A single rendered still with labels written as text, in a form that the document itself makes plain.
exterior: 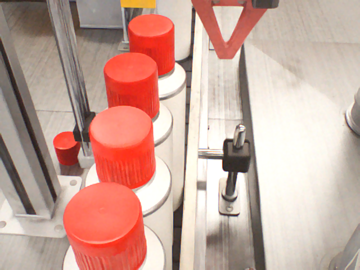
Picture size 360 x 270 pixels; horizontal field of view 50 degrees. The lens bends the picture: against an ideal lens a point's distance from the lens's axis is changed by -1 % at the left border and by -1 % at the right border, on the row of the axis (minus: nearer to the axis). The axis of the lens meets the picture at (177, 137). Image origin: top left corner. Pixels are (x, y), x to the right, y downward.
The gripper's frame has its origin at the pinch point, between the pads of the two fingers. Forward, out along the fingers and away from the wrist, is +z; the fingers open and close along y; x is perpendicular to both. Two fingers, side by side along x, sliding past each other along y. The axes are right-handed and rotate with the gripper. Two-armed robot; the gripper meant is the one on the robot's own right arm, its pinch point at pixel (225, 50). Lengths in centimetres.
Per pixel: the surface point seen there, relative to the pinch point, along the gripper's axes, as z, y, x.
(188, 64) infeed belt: 13.5, 17.5, 4.3
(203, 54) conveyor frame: 13.7, 21.0, 1.9
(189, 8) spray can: 5.0, 19.0, 4.2
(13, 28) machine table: 17, 36, 40
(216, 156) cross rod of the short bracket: 11.0, -3.7, 0.4
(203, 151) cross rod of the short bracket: 10.7, -3.3, 1.9
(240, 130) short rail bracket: 7.1, -3.7, -1.8
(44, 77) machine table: 17.8, 19.6, 28.6
